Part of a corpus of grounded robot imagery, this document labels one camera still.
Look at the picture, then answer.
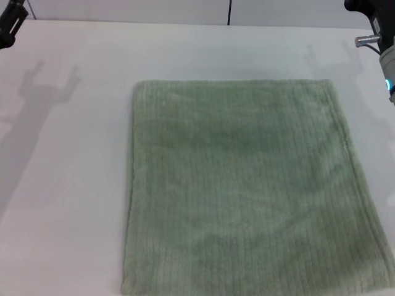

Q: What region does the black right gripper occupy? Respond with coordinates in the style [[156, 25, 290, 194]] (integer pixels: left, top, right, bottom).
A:
[[344, 0, 395, 52]]

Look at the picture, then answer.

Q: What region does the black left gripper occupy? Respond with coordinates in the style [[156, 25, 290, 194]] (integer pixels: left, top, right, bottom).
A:
[[0, 0, 29, 50]]

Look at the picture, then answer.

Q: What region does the light green textured towel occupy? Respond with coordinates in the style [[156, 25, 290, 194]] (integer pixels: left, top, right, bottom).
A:
[[119, 78, 391, 296]]

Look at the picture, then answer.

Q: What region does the grey right arm cable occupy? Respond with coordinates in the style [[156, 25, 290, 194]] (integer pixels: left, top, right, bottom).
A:
[[354, 35, 383, 57]]

